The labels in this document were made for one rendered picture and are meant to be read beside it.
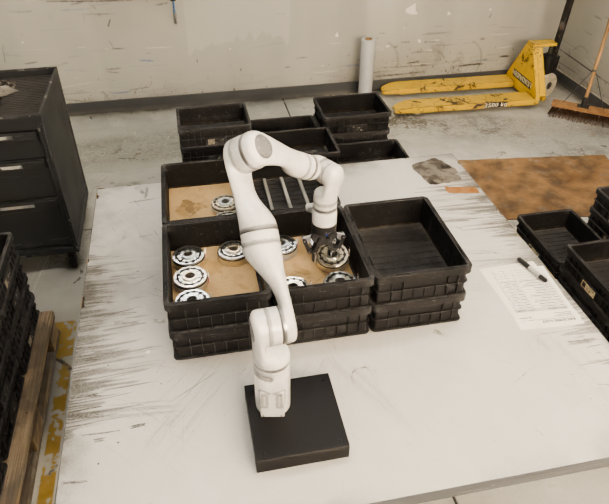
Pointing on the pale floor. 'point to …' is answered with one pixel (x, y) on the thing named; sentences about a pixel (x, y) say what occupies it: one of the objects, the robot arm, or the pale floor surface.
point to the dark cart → (27, 166)
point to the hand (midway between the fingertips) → (322, 256)
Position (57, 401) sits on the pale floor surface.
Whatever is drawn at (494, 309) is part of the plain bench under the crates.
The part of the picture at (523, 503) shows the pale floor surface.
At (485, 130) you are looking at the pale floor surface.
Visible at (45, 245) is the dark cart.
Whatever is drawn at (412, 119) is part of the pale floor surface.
